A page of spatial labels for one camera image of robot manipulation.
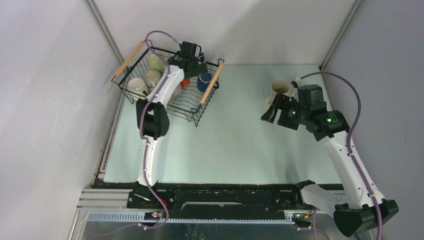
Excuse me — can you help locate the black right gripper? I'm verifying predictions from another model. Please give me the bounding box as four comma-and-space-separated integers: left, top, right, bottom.
260, 93, 309, 131

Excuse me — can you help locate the dark blue mug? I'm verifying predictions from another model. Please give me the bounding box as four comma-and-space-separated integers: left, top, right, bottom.
196, 72, 213, 93

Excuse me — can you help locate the floral painted ceramic mug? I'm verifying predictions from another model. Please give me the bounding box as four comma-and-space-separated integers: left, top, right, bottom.
266, 79, 292, 105

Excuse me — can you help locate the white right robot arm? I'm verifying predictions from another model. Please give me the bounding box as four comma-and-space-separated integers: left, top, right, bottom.
261, 84, 399, 240

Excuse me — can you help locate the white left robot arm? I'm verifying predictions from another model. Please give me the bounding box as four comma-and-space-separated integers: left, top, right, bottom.
136, 41, 208, 187

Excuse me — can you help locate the orange cup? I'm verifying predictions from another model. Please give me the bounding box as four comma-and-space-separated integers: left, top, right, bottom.
180, 78, 191, 88

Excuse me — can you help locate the lilac mug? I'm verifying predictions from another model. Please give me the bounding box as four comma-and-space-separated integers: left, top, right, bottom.
171, 83, 183, 98

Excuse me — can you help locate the light green cup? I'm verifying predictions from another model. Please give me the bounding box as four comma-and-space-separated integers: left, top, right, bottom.
147, 54, 166, 72

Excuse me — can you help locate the grey striped mug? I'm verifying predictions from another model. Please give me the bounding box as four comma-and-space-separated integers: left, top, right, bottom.
142, 69, 162, 89

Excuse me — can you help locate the white ribbed mug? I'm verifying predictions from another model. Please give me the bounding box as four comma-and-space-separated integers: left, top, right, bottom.
127, 77, 149, 98

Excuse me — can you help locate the right wooden rack handle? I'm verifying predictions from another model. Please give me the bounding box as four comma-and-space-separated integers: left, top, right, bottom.
199, 61, 225, 105

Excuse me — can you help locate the wooden rack handle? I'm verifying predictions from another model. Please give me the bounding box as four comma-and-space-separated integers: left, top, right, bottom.
113, 41, 145, 77
199, 61, 225, 105

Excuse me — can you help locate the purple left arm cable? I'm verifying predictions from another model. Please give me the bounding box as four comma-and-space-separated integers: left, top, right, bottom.
89, 30, 181, 237

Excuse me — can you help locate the left wooden rack handle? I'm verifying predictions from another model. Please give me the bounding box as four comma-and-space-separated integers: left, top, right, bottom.
113, 41, 145, 77

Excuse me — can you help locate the black wire dish rack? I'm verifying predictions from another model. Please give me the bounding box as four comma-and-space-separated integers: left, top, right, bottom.
111, 40, 225, 125

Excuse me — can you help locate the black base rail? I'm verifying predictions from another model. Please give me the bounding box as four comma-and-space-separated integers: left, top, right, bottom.
126, 180, 313, 220

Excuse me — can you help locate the grey cable duct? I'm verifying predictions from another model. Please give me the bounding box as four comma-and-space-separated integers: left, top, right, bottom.
86, 211, 294, 224

